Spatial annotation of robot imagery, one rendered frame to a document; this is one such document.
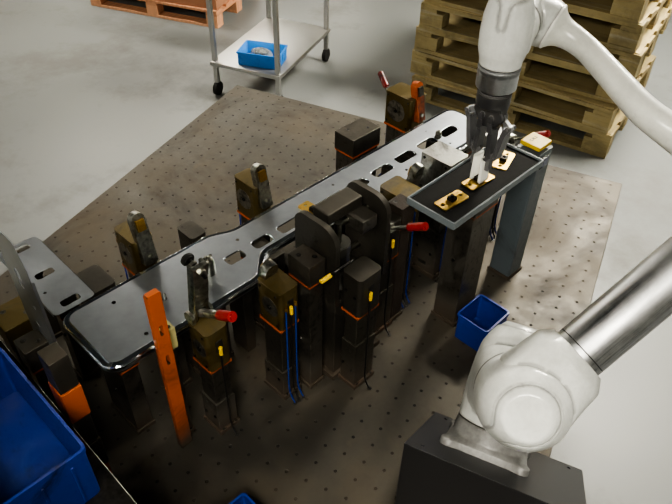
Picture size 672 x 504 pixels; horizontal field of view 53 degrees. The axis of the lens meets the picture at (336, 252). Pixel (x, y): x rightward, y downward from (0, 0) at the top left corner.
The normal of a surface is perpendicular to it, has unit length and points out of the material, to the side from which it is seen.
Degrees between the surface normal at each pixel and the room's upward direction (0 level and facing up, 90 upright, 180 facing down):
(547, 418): 55
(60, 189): 0
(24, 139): 0
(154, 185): 0
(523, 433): 50
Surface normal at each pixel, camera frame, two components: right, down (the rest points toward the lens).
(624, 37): -0.55, 0.55
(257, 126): 0.02, -0.75
